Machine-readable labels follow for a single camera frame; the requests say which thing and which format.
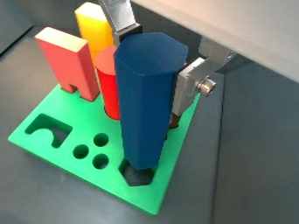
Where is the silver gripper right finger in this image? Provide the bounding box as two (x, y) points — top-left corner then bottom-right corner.
(172, 38), (236, 116)

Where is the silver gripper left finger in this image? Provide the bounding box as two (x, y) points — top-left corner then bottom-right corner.
(97, 0), (142, 46)

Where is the blue hexagonal prism block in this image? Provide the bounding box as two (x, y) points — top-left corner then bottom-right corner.
(114, 32), (188, 170)

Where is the yellow rectangular block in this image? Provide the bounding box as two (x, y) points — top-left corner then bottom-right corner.
(74, 2), (113, 63)

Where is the brown star block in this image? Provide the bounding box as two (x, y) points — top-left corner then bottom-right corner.
(168, 114), (181, 129)

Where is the red cylinder block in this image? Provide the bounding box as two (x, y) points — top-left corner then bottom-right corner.
(96, 45), (120, 121)

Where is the salmon arch block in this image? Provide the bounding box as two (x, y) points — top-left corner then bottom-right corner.
(34, 27), (100, 102)

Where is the green shape sorter base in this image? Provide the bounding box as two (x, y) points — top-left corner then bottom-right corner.
(8, 87), (194, 215)

